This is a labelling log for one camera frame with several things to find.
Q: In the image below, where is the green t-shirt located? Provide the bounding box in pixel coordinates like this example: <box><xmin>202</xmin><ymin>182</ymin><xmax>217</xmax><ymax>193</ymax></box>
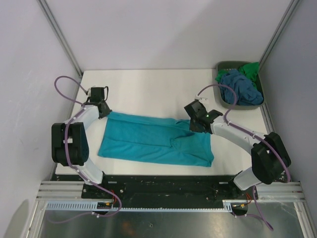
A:
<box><xmin>215</xmin><ymin>61</ymin><xmax>259</xmax><ymax>89</ymax></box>

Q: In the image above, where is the aluminium frame rail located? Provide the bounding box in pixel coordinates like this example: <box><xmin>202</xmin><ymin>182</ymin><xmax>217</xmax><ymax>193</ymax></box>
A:
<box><xmin>36</xmin><ymin>181</ymin><xmax>84</xmax><ymax>201</ymax></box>

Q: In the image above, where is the aluminium corner post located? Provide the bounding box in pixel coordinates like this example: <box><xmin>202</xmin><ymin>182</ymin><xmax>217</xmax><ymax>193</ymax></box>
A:
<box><xmin>37</xmin><ymin>0</ymin><xmax>83</xmax><ymax>78</ymax></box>
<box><xmin>259</xmin><ymin>0</ymin><xmax>302</xmax><ymax>70</ymax></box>

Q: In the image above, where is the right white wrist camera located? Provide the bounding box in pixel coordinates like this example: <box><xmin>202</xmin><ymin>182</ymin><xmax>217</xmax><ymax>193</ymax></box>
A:
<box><xmin>195</xmin><ymin>95</ymin><xmax>209</xmax><ymax>104</ymax></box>

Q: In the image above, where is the grey plastic bin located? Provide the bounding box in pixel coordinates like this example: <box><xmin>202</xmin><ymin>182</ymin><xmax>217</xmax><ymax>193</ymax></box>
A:
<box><xmin>215</xmin><ymin>61</ymin><xmax>264</xmax><ymax>110</ymax></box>

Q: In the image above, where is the dark blue t-shirt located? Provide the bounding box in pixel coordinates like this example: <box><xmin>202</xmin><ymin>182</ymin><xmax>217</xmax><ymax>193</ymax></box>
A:
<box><xmin>218</xmin><ymin>69</ymin><xmax>264</xmax><ymax>106</ymax></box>

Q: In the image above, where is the white slotted cable duct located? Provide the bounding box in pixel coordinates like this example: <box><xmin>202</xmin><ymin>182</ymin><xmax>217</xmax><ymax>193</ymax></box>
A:
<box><xmin>46</xmin><ymin>199</ymin><xmax>235</xmax><ymax>214</ymax></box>

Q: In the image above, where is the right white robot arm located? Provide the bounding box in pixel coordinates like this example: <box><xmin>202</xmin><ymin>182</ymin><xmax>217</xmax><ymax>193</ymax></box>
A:
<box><xmin>184</xmin><ymin>100</ymin><xmax>291</xmax><ymax>199</ymax></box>

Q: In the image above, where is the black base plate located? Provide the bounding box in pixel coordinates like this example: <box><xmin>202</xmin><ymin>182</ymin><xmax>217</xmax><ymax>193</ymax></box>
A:
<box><xmin>81</xmin><ymin>175</ymin><xmax>258</xmax><ymax>209</ymax></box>

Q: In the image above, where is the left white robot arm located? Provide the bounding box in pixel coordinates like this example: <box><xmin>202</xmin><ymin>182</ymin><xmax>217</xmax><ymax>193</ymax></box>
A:
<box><xmin>52</xmin><ymin>86</ymin><xmax>112</xmax><ymax>198</ymax></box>

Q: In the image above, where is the left aluminium corner post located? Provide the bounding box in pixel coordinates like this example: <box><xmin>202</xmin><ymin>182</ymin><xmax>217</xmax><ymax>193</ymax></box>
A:
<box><xmin>37</xmin><ymin>0</ymin><xmax>83</xmax><ymax>78</ymax></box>

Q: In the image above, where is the teal t-shirt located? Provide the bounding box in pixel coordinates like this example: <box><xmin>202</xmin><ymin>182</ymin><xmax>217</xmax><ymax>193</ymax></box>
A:
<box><xmin>98</xmin><ymin>112</ymin><xmax>214</xmax><ymax>167</ymax></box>

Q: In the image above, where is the right aluminium corner post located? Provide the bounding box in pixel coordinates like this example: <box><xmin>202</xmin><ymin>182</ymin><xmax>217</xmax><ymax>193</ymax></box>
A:
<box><xmin>259</xmin><ymin>0</ymin><xmax>302</xmax><ymax>70</ymax></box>

